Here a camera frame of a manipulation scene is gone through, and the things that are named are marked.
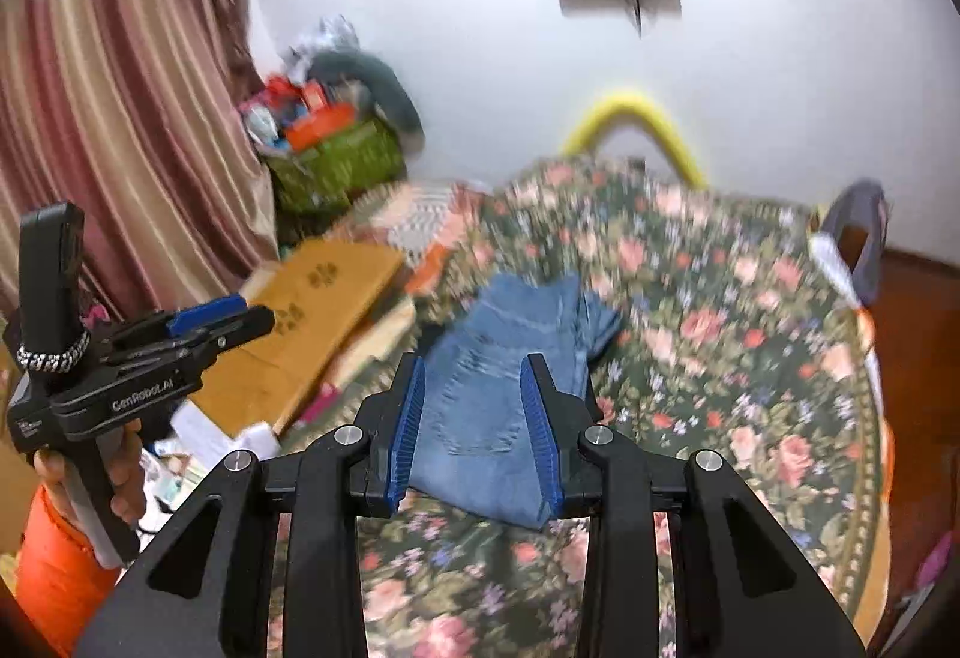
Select checkered bed sheet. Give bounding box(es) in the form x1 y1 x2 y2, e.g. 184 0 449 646
814 236 860 310

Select pink patterned cloth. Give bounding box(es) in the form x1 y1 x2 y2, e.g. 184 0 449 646
352 178 496 299

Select person's left hand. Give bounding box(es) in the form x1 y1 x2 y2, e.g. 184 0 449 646
103 419 149 530

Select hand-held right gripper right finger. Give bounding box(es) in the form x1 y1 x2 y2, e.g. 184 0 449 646
520 352 867 658

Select brown cardboard box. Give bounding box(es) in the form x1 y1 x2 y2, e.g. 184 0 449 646
187 239 406 438

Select green patterned bag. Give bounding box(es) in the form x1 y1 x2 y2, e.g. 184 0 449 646
266 118 406 216

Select white plastic bag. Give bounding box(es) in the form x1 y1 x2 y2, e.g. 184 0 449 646
281 16 361 81

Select blue denim pants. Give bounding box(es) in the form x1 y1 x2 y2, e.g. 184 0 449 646
409 273 623 530

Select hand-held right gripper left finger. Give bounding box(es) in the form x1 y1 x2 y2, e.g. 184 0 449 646
71 354 428 658

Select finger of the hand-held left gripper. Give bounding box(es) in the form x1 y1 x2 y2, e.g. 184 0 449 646
180 307 276 355
166 296 250 338

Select yellow hoop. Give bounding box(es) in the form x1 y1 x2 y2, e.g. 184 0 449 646
561 89 710 190

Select striped pink curtain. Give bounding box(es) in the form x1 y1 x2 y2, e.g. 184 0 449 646
0 0 282 329

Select dark floral blanket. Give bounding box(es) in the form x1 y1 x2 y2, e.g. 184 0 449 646
285 155 893 658

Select silver chain bracelet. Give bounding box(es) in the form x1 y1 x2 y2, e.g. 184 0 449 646
15 328 92 374

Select grey backpack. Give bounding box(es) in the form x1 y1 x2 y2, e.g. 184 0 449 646
817 178 892 306

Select orange box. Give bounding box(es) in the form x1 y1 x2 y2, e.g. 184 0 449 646
285 106 357 152

